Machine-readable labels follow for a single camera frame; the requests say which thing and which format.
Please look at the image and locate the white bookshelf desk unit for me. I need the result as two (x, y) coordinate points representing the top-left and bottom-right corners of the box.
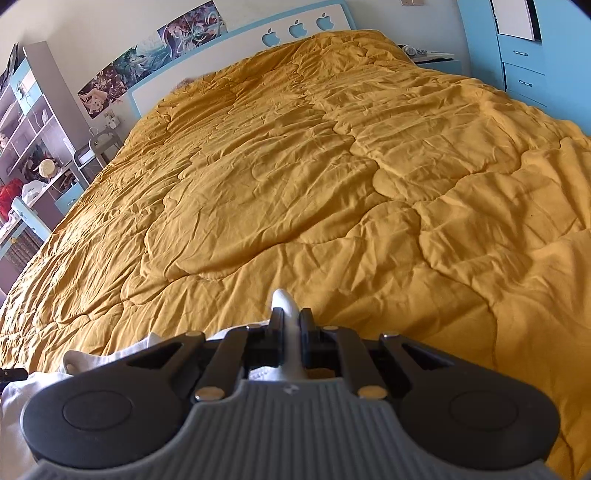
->
(0, 41), (93, 296)

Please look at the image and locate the white blue bed headboard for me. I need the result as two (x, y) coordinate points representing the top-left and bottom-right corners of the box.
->
(128, 1), (356, 119)

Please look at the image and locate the anime wall poster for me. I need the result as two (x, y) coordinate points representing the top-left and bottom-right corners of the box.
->
(77, 1), (228, 119)

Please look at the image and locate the grey folding chair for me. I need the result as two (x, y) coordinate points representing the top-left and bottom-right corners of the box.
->
(74, 127), (123, 170)

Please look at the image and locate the blue white wardrobe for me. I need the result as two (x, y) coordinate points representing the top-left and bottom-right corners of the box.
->
(458, 0), (590, 133)

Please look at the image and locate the blue nightstand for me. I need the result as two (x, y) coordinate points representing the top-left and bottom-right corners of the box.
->
(399, 44), (463, 75)

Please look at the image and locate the red fabric on desk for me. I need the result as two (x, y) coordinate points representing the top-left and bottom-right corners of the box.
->
(0, 179), (24, 222)

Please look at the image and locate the light blue desk chair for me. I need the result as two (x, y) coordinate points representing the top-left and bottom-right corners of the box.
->
(12, 196), (52, 242)

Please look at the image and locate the mustard yellow quilt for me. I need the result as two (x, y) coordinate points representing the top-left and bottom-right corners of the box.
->
(1, 31), (590, 479)

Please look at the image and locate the white Nevada sweatshirt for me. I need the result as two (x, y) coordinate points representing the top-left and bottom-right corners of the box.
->
(0, 288), (312, 480)

